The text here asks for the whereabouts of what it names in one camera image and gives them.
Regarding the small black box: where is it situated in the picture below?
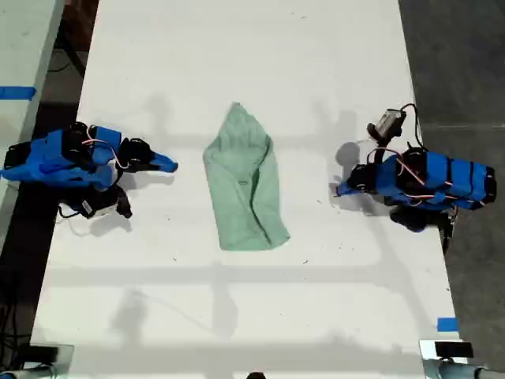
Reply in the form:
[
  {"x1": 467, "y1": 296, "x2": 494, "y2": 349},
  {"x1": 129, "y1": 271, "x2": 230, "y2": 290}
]
[
  {"x1": 434, "y1": 341, "x2": 474, "y2": 359},
  {"x1": 22, "y1": 345, "x2": 60, "y2": 365}
]

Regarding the pale grey side table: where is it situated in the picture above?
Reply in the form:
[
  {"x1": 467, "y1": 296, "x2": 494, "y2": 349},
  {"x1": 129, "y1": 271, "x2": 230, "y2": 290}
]
[{"x1": 0, "y1": 0, "x2": 66, "y2": 253}]

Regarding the pale green T-shirt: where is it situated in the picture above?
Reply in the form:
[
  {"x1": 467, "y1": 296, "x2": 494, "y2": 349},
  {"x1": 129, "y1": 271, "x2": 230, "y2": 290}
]
[{"x1": 202, "y1": 101, "x2": 292, "y2": 252}]

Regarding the short blue tape strip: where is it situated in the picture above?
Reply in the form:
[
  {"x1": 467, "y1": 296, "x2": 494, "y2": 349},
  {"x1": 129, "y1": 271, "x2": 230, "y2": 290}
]
[{"x1": 436, "y1": 317, "x2": 460, "y2": 333}]

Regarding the black camera stalk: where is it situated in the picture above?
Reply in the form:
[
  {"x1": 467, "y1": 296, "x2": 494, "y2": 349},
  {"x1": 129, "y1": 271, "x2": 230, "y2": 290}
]
[
  {"x1": 366, "y1": 122, "x2": 396, "y2": 163},
  {"x1": 106, "y1": 184, "x2": 134, "y2": 220}
]

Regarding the long blue tape strip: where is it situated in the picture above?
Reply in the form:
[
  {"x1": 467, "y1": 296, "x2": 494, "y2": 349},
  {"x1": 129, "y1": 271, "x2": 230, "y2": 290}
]
[{"x1": 0, "y1": 85, "x2": 38, "y2": 100}]

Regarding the grey metal clamp post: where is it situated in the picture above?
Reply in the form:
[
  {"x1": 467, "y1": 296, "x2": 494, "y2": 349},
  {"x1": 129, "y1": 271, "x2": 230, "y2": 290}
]
[
  {"x1": 9, "y1": 363, "x2": 66, "y2": 379},
  {"x1": 422, "y1": 359, "x2": 492, "y2": 379}
]

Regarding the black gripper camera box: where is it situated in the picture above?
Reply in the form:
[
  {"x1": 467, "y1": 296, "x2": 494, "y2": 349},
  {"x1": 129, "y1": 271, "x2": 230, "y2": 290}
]
[
  {"x1": 374, "y1": 108, "x2": 408, "y2": 137},
  {"x1": 78, "y1": 195, "x2": 119, "y2": 220}
]

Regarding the red white servo wire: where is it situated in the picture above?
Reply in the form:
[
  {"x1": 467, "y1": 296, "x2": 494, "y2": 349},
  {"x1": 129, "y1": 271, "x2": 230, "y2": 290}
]
[
  {"x1": 83, "y1": 125, "x2": 130, "y2": 171},
  {"x1": 394, "y1": 152, "x2": 458, "y2": 207}
]

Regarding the black camera cable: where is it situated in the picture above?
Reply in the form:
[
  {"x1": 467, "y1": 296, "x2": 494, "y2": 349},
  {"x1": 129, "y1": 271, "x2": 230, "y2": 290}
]
[
  {"x1": 58, "y1": 201, "x2": 86, "y2": 220},
  {"x1": 398, "y1": 103, "x2": 422, "y2": 150}
]

